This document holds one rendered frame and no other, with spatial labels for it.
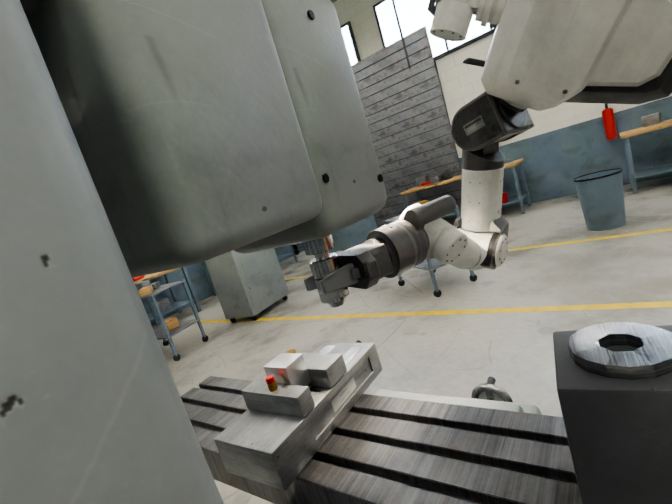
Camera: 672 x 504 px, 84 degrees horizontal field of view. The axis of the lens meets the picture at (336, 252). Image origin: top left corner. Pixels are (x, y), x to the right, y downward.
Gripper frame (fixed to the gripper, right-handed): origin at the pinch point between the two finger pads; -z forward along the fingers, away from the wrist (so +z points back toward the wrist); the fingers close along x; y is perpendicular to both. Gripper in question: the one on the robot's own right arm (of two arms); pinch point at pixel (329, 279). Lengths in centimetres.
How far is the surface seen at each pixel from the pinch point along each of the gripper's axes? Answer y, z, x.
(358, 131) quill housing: -19.7, 7.7, 7.8
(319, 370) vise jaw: 18.5, -2.2, -11.8
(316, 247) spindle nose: -5.8, -1.4, 1.9
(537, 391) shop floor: 125, 134, -70
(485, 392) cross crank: 57, 48, -22
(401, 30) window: -262, 591, -523
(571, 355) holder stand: 10.4, 8.6, 30.2
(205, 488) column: -3.7, -26.3, 35.6
